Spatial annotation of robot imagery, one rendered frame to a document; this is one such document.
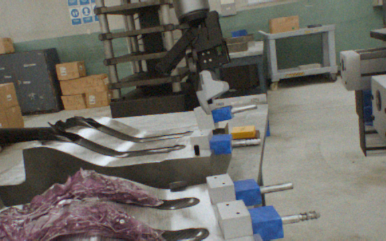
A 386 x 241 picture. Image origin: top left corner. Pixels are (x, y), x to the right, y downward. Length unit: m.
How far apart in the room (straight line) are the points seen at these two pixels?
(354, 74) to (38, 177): 0.79
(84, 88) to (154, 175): 6.89
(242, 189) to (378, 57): 0.63
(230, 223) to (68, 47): 7.67
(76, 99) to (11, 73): 1.19
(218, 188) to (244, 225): 0.11
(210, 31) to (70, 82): 6.91
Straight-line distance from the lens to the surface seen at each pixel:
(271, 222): 0.55
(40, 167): 0.89
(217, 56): 0.89
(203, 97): 0.88
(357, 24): 7.45
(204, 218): 0.61
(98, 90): 7.56
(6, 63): 8.13
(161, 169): 0.79
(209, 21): 0.91
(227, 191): 0.64
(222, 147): 0.80
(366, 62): 1.15
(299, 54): 7.36
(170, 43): 4.83
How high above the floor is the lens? 1.12
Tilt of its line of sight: 12 degrees down
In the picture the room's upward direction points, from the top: 8 degrees counter-clockwise
